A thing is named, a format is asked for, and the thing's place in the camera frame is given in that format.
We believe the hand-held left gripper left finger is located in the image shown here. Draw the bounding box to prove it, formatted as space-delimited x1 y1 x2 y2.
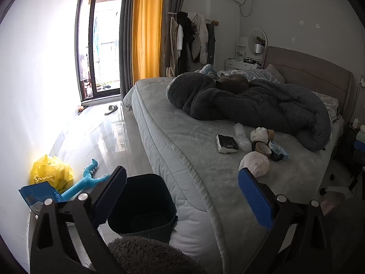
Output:
30 165 127 274

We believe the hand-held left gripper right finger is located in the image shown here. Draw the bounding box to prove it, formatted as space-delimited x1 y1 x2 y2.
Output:
237 168 333 274

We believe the dark teal trash bin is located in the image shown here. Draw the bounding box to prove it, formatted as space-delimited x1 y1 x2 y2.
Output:
107 174 177 239

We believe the pinkish white cloth ball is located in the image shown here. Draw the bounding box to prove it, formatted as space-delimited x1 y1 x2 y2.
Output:
239 151 270 179

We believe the brown tape roll white core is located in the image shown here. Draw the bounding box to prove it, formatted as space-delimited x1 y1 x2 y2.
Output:
252 141 272 158

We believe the crushed clear plastic bottle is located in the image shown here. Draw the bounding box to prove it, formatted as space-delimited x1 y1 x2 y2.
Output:
233 123 253 152

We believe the white sock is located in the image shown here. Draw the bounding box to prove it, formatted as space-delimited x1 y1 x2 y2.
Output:
250 127 269 144

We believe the black tissue packet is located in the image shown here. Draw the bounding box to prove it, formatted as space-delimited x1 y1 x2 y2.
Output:
216 134 239 154

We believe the blue plush dinosaur toy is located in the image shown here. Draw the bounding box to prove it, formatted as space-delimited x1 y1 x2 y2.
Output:
61 158 112 202

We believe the yellow plastic bag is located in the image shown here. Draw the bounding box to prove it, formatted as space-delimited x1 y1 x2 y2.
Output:
30 155 75 190

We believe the grey fluffy clothing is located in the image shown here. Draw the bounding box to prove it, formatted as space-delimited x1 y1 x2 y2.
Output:
108 236 206 274
322 197 365 274

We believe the blue paper packet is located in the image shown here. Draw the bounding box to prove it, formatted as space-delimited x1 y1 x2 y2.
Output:
18 181 67 209

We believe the dark grey fluffy blanket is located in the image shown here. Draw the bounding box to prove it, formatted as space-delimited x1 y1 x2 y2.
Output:
166 72 331 152

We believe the grey bed with brown headboard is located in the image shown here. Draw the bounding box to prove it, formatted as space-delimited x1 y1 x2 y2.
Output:
123 46 354 266

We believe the grey cat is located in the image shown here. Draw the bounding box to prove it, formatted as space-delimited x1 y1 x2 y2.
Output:
215 74 250 95

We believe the grey patterned pillow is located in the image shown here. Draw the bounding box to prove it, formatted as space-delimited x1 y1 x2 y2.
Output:
311 90 340 121

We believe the light blue patterned quilt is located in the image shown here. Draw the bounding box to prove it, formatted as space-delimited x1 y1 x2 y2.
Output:
195 64 281 84

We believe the beige pillow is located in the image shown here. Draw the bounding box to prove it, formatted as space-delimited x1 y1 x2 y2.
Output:
265 63 286 84

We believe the white table lamp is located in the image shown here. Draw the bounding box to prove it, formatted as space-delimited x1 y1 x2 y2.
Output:
254 44 266 67

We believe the white desk organiser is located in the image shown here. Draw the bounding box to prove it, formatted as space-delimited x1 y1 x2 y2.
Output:
235 37 249 62

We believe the beige coat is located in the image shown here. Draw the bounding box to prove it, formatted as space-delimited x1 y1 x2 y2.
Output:
164 17 179 77

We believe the round mirror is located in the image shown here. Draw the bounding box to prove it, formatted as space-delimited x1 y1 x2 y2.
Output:
248 29 268 57

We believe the sliding glass door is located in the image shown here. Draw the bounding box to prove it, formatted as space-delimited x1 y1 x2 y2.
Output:
76 0 126 102

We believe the dark grey garment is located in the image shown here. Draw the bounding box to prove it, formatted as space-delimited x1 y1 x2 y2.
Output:
207 23 218 65

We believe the white jacket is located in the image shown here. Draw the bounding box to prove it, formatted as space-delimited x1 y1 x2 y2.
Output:
190 13 211 64

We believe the yellow curtain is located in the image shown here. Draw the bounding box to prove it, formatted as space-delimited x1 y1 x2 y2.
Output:
132 0 165 84

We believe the white shirt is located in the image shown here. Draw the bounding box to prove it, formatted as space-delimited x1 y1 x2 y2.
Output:
175 24 184 52

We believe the black jacket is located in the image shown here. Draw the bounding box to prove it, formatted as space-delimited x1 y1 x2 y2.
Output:
177 11 197 75

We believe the clothes rack rail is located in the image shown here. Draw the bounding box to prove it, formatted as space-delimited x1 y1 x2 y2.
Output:
167 11 220 26

